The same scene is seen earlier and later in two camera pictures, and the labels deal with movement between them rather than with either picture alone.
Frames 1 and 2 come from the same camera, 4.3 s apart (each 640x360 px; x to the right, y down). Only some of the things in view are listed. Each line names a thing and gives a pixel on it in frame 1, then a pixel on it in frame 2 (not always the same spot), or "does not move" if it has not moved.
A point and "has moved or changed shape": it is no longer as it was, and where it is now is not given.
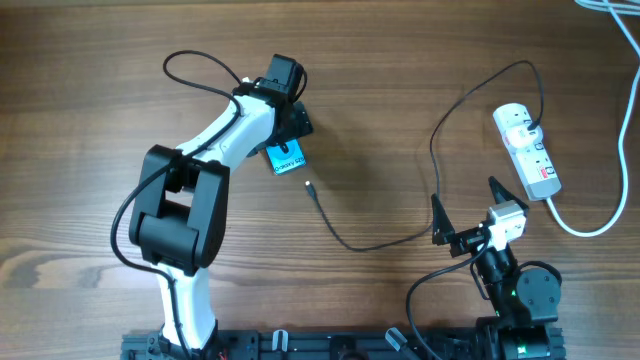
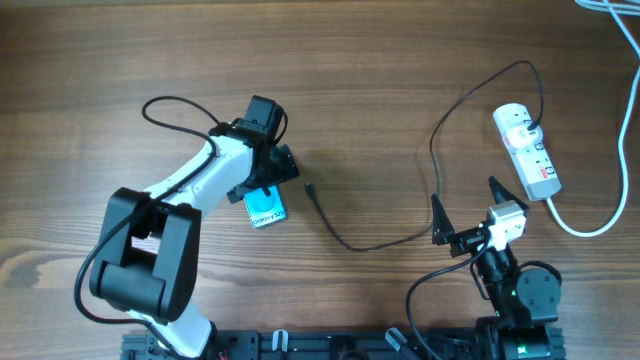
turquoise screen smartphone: x=282 y=162 has moved or changed shape
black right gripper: x=445 y=233 does not move
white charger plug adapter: x=521 y=137 does not move
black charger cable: x=434 y=156 does not move
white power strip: x=534 y=166 does not move
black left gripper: x=298 y=125 → x=283 y=167
